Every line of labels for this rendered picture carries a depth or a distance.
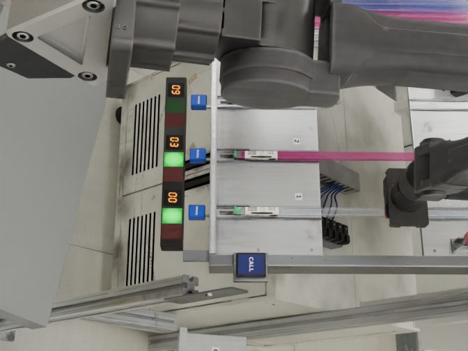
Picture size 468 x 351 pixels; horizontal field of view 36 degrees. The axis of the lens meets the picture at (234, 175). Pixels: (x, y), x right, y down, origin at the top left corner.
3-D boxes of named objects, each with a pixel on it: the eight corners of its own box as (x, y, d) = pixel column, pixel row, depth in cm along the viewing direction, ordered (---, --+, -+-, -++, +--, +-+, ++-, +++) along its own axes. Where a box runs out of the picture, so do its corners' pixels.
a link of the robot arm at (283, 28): (205, -33, 56) (200, 33, 55) (331, -15, 58) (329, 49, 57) (189, 14, 65) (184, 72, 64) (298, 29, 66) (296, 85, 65)
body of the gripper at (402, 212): (421, 172, 125) (433, 156, 118) (426, 228, 122) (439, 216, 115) (384, 171, 125) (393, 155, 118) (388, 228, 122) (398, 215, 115)
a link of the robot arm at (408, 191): (407, 154, 112) (408, 189, 110) (451, 157, 112) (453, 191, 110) (396, 170, 118) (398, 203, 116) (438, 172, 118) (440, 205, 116)
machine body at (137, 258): (92, 327, 192) (276, 298, 154) (108, 92, 217) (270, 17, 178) (249, 349, 238) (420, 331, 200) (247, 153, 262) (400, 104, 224)
